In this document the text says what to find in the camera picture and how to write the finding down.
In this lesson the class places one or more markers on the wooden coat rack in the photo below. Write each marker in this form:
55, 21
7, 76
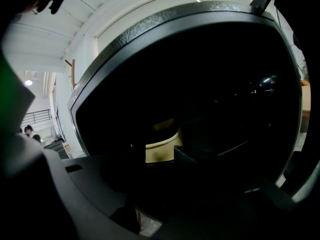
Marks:
73, 74

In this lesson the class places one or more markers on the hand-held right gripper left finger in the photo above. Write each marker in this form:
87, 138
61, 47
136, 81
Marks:
87, 184

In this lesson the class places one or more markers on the metal railing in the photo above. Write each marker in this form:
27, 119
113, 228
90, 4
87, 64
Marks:
37, 117

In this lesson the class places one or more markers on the black fridge cabinet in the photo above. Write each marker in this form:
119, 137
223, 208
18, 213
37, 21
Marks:
150, 31

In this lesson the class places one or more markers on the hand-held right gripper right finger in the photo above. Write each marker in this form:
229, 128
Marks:
225, 184

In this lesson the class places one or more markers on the round ceiling lamp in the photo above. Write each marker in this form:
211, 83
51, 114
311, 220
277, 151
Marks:
28, 82

